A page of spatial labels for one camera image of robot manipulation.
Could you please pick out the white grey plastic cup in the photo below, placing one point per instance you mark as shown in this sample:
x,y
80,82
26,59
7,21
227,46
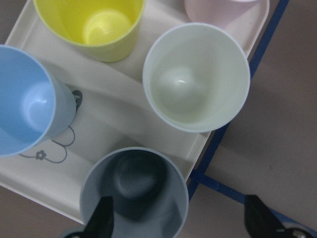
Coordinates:
x,y
150,196

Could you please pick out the cream plastic tray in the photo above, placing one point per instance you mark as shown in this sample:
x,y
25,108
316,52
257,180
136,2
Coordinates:
x,y
114,112

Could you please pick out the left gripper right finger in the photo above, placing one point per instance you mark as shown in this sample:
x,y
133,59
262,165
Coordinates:
x,y
259,221

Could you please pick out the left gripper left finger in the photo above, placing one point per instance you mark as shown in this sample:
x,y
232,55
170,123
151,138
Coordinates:
x,y
101,223

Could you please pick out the pale green plastic cup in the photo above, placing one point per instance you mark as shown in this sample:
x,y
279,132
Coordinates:
x,y
196,77

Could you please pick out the blue cup far corner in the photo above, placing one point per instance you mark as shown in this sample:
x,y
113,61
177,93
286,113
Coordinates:
x,y
34,105

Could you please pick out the pink plastic cup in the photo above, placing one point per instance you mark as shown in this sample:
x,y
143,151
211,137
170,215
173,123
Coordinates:
x,y
217,12

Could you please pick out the yellow plastic cup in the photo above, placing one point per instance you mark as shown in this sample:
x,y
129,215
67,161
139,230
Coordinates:
x,y
106,30

